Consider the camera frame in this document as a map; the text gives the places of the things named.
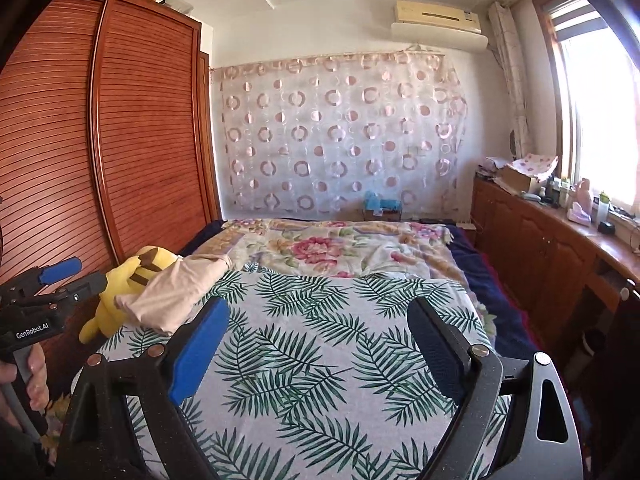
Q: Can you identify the yellow plush toy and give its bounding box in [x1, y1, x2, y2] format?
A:
[79, 246, 183, 345]

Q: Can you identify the leaf print bed sheet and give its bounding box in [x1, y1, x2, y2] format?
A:
[75, 265, 511, 480]

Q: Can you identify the blue plush toy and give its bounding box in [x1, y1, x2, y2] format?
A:
[362, 191, 403, 213]

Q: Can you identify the floral blanket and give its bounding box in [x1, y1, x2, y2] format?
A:
[192, 218, 453, 278]

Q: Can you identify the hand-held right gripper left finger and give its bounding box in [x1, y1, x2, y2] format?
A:
[54, 296, 231, 480]

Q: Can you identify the wooden sideboard cabinet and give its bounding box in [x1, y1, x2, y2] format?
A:
[470, 172, 640, 341]

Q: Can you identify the circle pattern sheer curtain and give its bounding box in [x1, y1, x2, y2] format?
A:
[210, 50, 468, 216]

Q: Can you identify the dotted pink paper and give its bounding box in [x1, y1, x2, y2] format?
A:
[510, 155, 558, 176]

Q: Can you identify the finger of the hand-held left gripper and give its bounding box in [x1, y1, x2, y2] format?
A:
[47, 272, 108, 311]
[17, 257, 83, 293]

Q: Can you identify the cardboard box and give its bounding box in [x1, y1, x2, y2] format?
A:
[500, 164, 538, 192]

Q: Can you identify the floral window curtain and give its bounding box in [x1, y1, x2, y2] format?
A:
[487, 1, 531, 158]

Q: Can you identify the black chair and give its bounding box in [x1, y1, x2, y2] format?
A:
[580, 280, 640, 411]

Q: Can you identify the person's left hand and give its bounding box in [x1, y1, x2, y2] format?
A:
[0, 345, 51, 428]

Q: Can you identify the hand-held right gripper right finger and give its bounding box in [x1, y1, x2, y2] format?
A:
[406, 297, 585, 480]

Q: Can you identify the wooden slatted wardrobe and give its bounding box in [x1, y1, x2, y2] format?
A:
[0, 0, 223, 411]

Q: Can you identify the beige printed t-shirt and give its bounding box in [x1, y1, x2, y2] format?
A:
[114, 253, 233, 337]

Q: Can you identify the wall air conditioner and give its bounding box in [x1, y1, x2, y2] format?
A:
[390, 0, 488, 52]

